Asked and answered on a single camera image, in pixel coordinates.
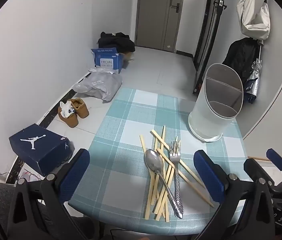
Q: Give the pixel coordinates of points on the black clothes pile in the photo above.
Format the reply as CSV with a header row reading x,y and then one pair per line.
x,y
116,41

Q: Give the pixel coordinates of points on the dark blue shoe box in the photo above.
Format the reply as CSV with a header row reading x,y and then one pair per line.
x,y
41,152

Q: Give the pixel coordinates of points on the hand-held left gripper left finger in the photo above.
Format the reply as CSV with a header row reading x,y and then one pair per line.
x,y
74,175

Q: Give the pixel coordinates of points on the black framed glass door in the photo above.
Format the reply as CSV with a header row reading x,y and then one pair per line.
x,y
209,30

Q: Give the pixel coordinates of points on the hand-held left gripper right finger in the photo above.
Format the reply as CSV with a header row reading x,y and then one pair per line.
x,y
209,177

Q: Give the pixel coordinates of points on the white utensil holder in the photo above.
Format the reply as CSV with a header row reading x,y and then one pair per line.
x,y
205,115

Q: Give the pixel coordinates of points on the black jacket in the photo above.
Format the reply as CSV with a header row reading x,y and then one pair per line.
x,y
238,55

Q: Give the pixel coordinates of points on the grey door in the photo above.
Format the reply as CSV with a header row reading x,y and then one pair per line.
x,y
156,12

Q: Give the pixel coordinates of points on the silver folded umbrella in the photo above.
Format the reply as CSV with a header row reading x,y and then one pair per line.
x,y
253,80

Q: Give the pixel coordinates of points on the pile of wooden chopsticks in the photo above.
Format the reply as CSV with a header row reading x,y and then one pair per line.
x,y
147,206

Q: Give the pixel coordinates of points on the black glass door latch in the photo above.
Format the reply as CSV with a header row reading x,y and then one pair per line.
x,y
219,3

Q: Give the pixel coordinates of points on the grey fabric seat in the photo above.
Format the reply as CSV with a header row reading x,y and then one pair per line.
x,y
1,200

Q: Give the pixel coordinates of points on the metal spoon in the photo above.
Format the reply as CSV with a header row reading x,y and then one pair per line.
x,y
153,160

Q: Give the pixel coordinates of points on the white shoulder bag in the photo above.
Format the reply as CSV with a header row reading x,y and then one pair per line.
x,y
253,22

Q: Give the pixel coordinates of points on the white socks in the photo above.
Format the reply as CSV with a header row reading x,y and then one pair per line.
x,y
66,108

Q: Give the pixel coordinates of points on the metal fork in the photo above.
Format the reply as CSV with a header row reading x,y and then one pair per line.
x,y
177,185
178,142

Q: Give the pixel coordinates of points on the teal checked tablecloth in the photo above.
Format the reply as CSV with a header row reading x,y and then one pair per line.
x,y
131,130

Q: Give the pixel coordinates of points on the brown cardboard box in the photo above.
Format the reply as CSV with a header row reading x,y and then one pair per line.
x,y
129,57

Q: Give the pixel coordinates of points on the blue cardboard box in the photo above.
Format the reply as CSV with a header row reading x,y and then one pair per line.
x,y
107,61

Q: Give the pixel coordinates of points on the grey plastic bag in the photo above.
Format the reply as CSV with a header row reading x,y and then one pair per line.
x,y
101,85

